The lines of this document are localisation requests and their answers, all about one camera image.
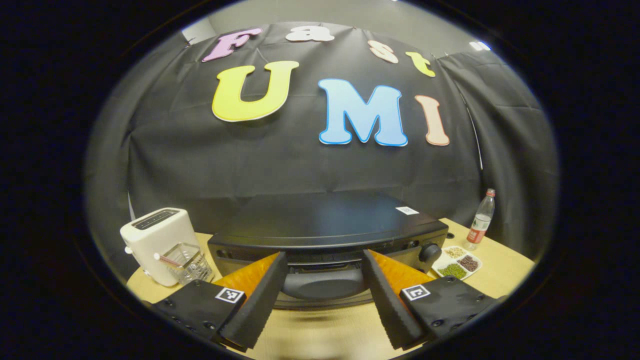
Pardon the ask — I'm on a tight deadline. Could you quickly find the black electric oven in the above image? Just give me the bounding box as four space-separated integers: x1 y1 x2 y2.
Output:
207 192 449 311

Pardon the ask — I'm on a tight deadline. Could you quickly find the pink white stick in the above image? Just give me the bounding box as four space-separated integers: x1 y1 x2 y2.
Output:
153 252 183 269

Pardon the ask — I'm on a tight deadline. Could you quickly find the clear square container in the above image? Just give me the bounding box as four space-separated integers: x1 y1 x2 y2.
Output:
160 243 215 286

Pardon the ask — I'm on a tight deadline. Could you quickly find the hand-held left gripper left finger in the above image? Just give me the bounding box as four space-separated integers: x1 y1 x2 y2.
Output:
150 251 290 351

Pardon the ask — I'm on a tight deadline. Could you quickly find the black backdrop cloth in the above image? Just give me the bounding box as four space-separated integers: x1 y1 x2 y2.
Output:
85 22 560 286

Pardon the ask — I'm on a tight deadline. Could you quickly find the white divided dish with beans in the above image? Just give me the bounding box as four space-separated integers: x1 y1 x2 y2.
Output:
431 245 483 280

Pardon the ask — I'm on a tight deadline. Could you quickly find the white toaster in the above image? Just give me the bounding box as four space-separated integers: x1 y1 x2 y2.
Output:
120 207 201 287

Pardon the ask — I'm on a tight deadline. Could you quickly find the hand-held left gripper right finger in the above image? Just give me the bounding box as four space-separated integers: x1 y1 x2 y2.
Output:
362 249 506 351

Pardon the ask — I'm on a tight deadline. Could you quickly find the clear bottle with red label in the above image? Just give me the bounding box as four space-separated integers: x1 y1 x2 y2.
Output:
466 188 497 251

